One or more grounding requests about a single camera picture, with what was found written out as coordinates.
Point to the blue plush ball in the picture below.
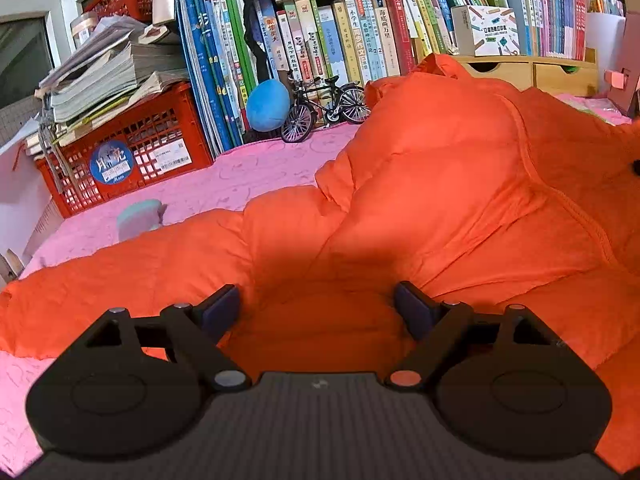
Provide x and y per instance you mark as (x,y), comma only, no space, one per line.
(268,106)

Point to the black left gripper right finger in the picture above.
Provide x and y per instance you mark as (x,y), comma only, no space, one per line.
(505,383)

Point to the row of books right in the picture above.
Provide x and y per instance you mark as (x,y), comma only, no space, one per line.
(540,5)

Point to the teal pink small object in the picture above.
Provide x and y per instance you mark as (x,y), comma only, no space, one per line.
(138,218)

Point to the pink bunny blanket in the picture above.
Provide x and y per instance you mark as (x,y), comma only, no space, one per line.
(210,185)

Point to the stack of papers and magazines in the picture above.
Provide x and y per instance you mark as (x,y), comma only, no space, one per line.
(121,64)

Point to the red plastic crate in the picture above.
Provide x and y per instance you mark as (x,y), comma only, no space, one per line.
(153,141)

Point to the label printer box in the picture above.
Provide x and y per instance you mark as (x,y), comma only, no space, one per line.
(485,31)

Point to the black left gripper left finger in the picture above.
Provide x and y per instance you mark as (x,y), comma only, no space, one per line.
(128,385)

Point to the pink cardboard stand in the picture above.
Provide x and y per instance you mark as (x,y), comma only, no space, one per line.
(624,77)

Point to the miniature black bicycle model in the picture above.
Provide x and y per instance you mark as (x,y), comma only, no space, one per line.
(322,99)

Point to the row of books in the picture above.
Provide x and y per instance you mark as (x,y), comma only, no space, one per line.
(540,5)
(231,46)

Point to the wooden drawer organizer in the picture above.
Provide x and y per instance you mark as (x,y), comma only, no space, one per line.
(551,75)

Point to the row of books left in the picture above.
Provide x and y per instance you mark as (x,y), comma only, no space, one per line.
(231,46)

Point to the orange puffer jacket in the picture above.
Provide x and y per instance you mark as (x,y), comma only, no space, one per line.
(425,199)

